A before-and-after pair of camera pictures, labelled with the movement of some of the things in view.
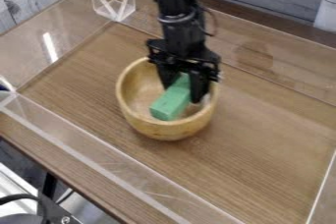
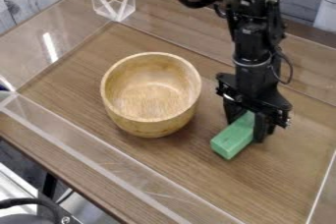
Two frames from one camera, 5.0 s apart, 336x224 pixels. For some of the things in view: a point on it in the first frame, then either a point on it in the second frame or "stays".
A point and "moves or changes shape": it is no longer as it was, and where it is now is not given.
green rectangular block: [173, 100] → [232, 140]
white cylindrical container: [325, 14] stays
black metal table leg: [48, 187] stays
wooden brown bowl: [139, 87] moves or changes shape
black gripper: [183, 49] → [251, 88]
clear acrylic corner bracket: [115, 9] stays
